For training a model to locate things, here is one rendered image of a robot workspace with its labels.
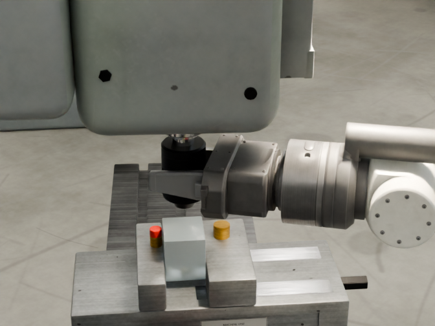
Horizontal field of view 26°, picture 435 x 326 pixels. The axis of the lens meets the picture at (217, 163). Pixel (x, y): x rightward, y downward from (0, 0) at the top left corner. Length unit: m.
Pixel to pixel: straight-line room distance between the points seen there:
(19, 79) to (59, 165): 2.93
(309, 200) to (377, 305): 2.02
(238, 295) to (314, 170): 0.29
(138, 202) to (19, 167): 2.22
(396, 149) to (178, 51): 0.24
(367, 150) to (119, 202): 0.70
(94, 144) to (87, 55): 3.08
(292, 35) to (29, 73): 0.26
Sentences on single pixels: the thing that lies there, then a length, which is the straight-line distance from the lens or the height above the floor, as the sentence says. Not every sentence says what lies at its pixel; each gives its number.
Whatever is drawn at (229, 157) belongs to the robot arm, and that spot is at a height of 1.26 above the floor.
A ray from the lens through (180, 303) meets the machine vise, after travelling 1.20.
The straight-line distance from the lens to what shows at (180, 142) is 0.97.
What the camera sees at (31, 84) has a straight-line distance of 0.84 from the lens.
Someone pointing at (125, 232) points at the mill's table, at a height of 0.93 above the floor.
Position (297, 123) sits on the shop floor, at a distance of 4.09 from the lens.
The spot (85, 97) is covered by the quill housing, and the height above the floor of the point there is 1.36.
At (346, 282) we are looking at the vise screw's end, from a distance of 1.28.
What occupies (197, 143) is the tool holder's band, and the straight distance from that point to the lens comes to 0.98.
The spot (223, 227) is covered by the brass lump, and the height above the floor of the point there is 1.06.
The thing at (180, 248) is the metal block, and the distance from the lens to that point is 1.19.
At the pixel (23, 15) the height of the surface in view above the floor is 1.44.
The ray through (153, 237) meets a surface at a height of 1.05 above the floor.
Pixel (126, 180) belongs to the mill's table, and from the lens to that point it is 1.63.
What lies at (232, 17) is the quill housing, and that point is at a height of 1.43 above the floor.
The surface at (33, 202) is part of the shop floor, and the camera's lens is 3.52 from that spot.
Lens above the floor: 1.69
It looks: 27 degrees down
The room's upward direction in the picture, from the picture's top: straight up
